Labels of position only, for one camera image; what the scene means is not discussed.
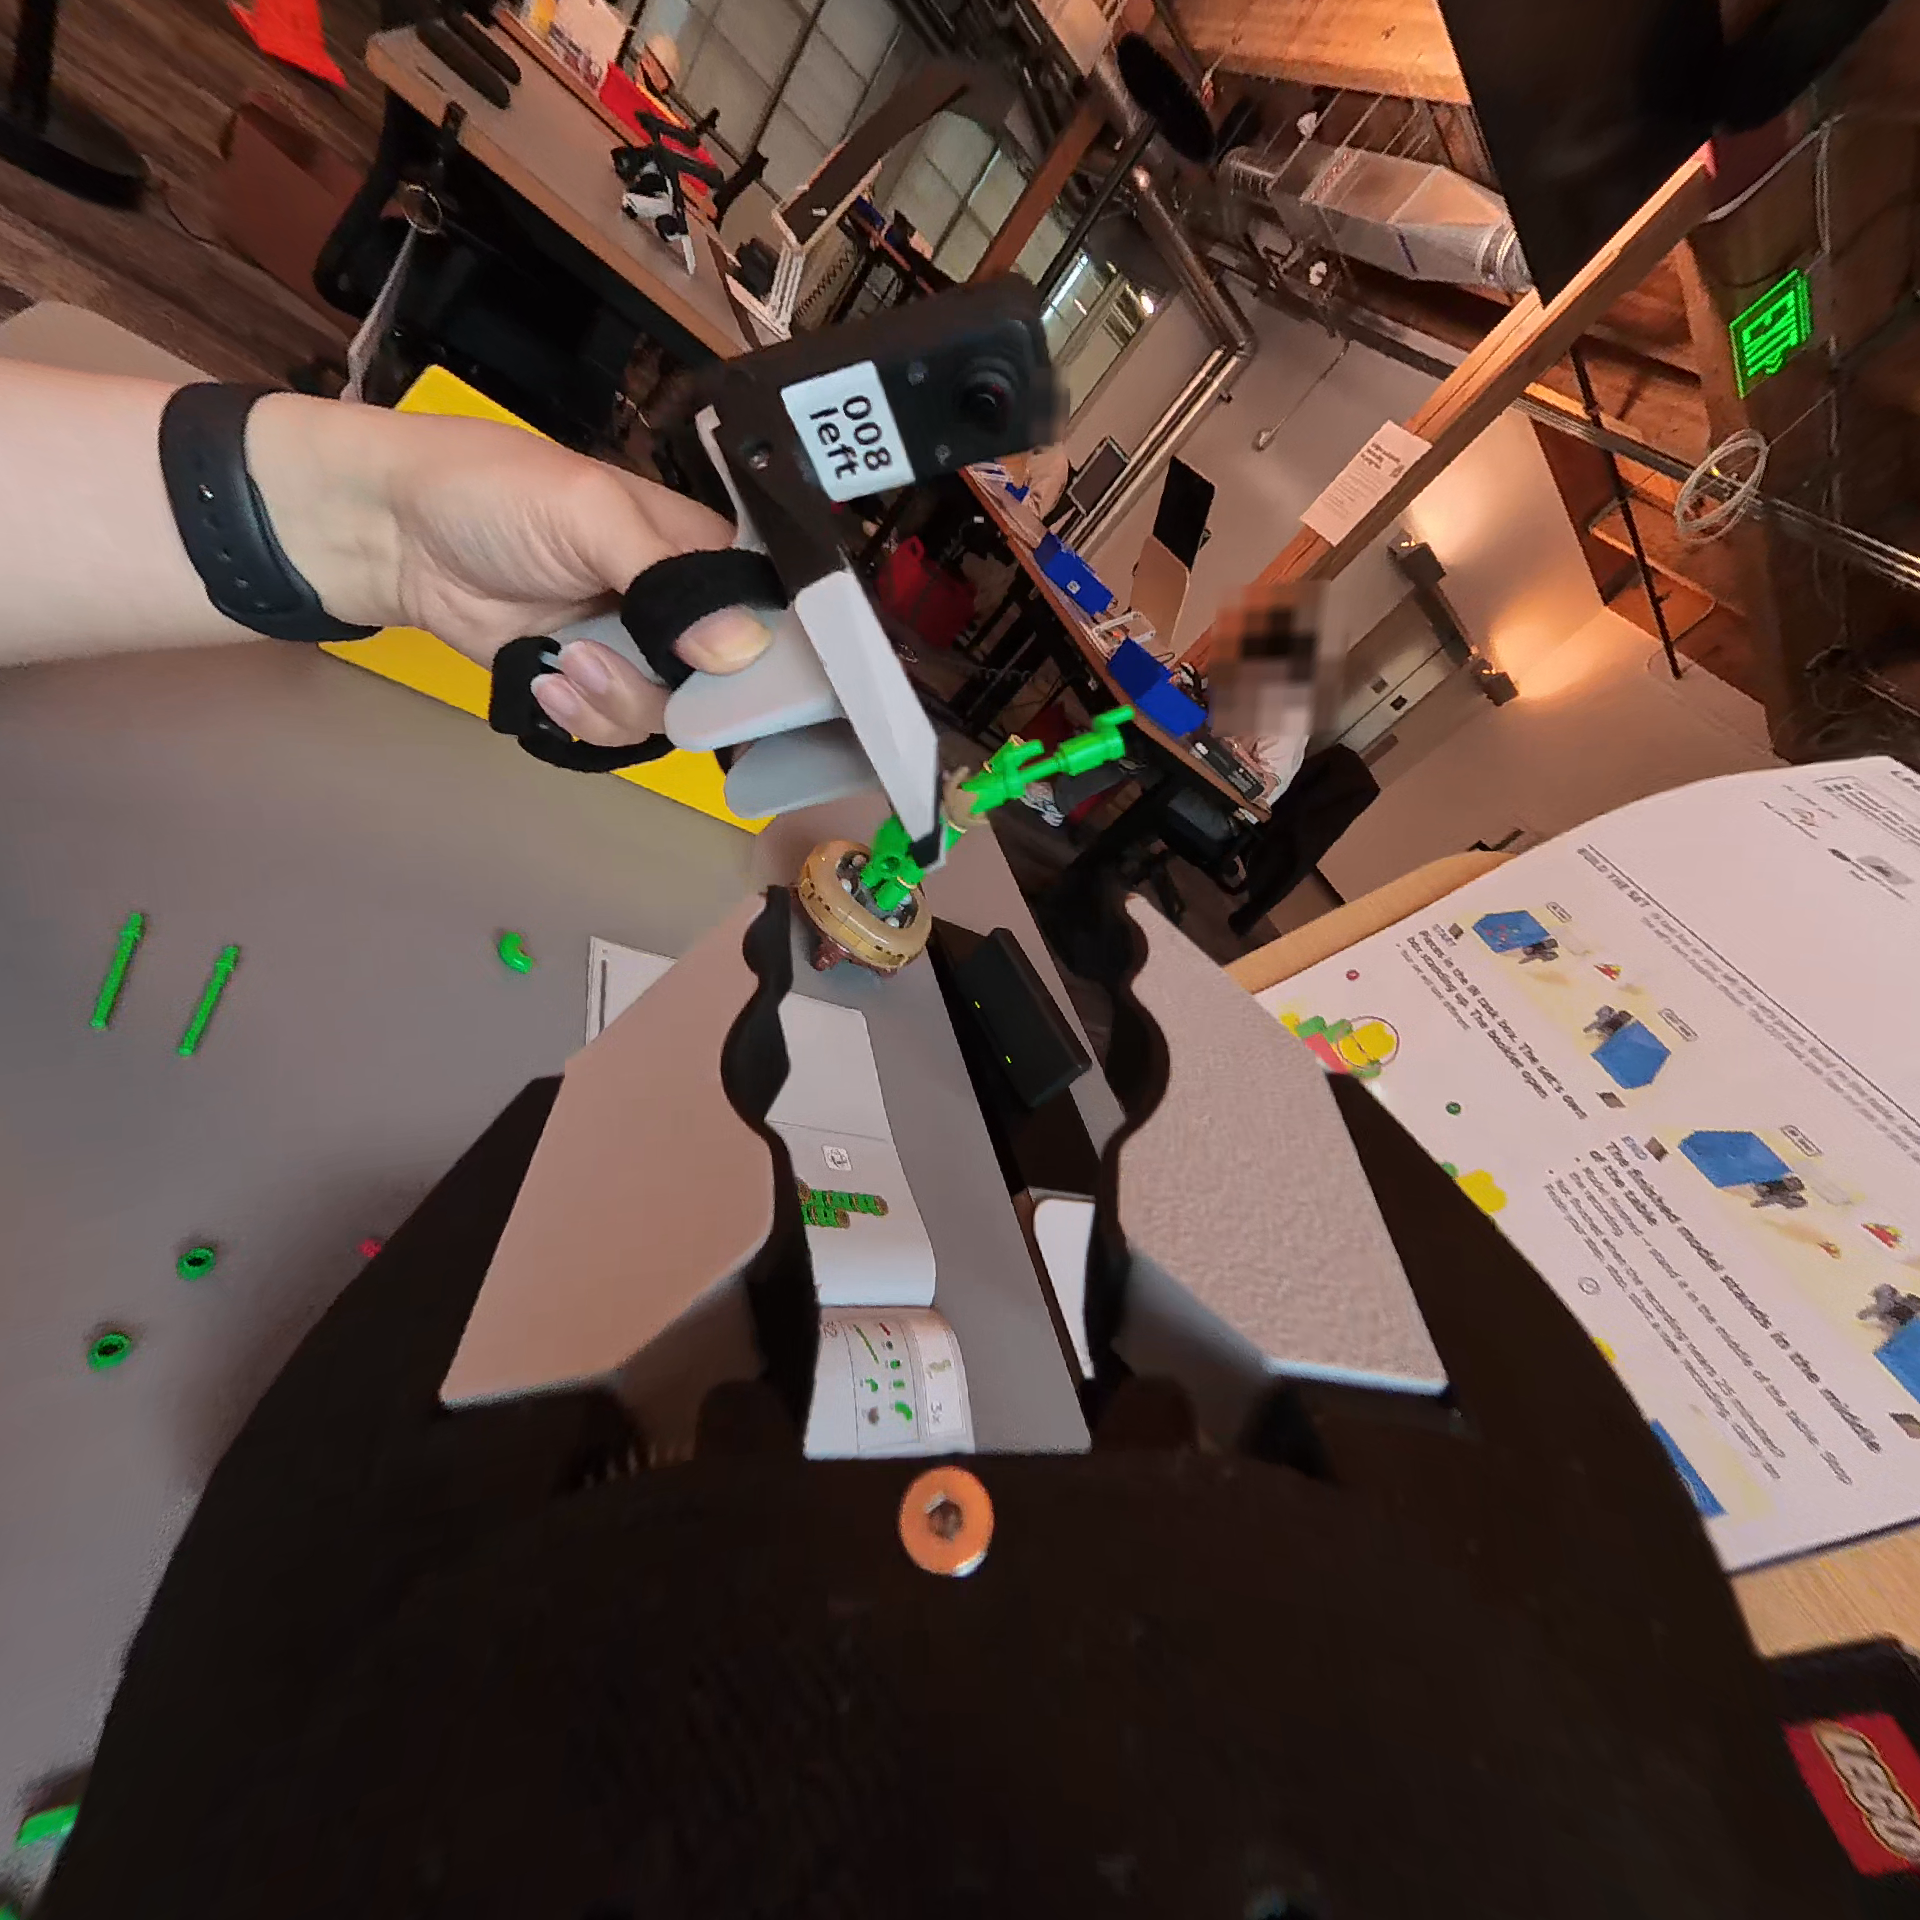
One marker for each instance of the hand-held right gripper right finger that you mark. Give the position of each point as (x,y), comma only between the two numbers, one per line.
(1276,1200)

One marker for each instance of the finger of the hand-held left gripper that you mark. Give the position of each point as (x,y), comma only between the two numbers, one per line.
(879,691)

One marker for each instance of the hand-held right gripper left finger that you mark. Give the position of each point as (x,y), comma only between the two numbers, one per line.
(628,1200)

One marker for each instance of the green lego plant model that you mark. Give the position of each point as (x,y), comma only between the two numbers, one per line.
(863,914)

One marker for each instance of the person's left forearm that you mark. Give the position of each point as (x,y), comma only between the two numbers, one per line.
(90,511)

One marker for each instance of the lego instruction booklet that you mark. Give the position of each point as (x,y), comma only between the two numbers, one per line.
(863,1095)

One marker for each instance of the green curved lego piece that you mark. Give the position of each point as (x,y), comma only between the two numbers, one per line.
(515,951)

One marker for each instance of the green lego rod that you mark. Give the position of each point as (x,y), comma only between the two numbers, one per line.
(205,1002)
(117,971)

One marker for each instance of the red lego box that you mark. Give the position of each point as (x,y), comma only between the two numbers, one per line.
(1860,1786)

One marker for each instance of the person's left hand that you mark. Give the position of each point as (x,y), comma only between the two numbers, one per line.
(480,524)

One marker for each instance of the red bag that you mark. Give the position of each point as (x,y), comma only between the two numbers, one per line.
(921,593)

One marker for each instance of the blue storage bin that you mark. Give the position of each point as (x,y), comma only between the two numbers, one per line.
(1156,685)
(1076,572)

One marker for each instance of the small black box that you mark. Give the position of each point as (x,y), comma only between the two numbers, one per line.
(1019,1004)

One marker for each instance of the wooden background desk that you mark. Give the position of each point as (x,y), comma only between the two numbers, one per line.
(555,164)

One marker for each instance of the printed instruction sheet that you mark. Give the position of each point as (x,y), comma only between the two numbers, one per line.
(1680,961)

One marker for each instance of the yellow board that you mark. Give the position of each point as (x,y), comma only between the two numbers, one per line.
(405,667)

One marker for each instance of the black wristband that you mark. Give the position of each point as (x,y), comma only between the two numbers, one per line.
(224,511)

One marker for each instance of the green exit sign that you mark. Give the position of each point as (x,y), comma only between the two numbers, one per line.
(1771,331)

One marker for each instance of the paper notice on post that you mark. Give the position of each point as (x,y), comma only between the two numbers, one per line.
(1367,480)

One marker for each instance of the silver air duct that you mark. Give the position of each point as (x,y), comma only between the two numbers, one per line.
(1395,211)

